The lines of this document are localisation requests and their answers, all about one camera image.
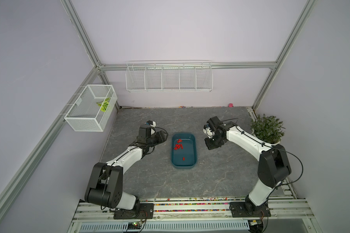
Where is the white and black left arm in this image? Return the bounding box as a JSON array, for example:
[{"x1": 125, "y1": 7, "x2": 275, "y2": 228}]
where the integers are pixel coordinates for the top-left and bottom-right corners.
[{"x1": 84, "y1": 128, "x2": 168, "y2": 211}]

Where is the green potted plant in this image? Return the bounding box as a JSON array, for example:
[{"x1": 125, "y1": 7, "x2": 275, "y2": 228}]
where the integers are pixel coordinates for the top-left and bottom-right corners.
[{"x1": 250, "y1": 114, "x2": 285, "y2": 143}]

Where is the white plant pot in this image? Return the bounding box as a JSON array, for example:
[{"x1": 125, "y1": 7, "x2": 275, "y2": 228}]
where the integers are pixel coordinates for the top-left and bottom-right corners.
[{"x1": 264, "y1": 140, "x2": 281, "y2": 146}]

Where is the teal plastic storage box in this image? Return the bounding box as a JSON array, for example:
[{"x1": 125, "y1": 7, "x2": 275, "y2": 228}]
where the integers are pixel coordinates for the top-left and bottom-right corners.
[{"x1": 171, "y1": 133, "x2": 197, "y2": 169}]

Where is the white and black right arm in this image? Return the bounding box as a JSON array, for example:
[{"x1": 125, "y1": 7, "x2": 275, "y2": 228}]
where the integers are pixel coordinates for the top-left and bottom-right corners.
[{"x1": 203, "y1": 121, "x2": 291, "y2": 212}]

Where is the white wire wall shelf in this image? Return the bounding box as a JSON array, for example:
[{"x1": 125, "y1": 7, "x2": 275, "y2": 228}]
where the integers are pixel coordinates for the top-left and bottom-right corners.
[{"x1": 125, "y1": 60, "x2": 213, "y2": 92}]

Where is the white mesh wall basket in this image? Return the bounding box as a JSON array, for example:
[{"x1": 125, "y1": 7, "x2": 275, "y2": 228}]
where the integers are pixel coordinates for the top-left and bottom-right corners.
[{"x1": 64, "y1": 84, "x2": 117, "y2": 132}]

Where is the aluminium rail bed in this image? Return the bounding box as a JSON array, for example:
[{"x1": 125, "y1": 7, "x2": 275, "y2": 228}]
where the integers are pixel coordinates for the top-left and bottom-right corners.
[{"x1": 68, "y1": 185, "x2": 322, "y2": 233}]

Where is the green circuit board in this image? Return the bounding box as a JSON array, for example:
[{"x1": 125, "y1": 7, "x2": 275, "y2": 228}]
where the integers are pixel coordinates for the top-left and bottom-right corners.
[{"x1": 127, "y1": 222, "x2": 142, "y2": 230}]

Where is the white ventilation grille strip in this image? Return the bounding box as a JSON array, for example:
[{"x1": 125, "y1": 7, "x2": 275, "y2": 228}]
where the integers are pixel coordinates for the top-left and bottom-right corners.
[{"x1": 78, "y1": 220, "x2": 250, "y2": 233}]

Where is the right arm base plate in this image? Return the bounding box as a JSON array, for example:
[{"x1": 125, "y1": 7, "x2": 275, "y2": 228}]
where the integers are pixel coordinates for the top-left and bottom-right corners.
[{"x1": 229, "y1": 202, "x2": 271, "y2": 218}]

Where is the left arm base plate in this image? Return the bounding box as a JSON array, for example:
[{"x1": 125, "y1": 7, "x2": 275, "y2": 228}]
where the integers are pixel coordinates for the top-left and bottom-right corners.
[{"x1": 113, "y1": 203, "x2": 154, "y2": 220}]

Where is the green item in basket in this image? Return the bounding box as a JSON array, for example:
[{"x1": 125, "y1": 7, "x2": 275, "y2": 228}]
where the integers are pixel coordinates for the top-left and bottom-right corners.
[{"x1": 97, "y1": 98, "x2": 111, "y2": 112}]

